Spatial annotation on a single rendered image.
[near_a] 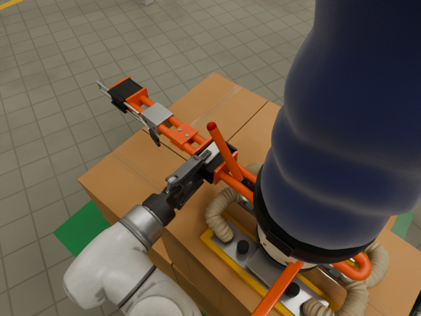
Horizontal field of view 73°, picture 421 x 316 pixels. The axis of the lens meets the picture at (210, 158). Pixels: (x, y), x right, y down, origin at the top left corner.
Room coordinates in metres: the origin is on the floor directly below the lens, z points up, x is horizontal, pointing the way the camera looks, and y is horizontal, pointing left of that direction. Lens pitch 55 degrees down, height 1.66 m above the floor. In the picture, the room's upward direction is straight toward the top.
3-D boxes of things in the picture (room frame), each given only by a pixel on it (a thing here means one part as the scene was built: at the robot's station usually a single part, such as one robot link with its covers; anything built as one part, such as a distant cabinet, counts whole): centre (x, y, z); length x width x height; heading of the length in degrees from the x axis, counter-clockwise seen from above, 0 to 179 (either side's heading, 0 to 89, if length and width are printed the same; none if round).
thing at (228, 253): (0.17, -0.13, 0.97); 0.34 x 0.10 x 0.05; 47
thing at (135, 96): (0.66, 0.24, 1.07); 0.08 x 0.07 x 0.05; 47
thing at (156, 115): (0.56, 0.15, 1.07); 0.07 x 0.07 x 0.04; 47
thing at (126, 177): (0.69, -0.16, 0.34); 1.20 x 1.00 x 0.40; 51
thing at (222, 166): (0.41, -0.01, 1.07); 0.10 x 0.08 x 0.06; 137
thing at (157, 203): (0.30, 0.10, 1.07); 0.09 x 0.07 x 0.08; 141
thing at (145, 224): (0.24, 0.15, 1.07); 0.09 x 0.06 x 0.09; 51
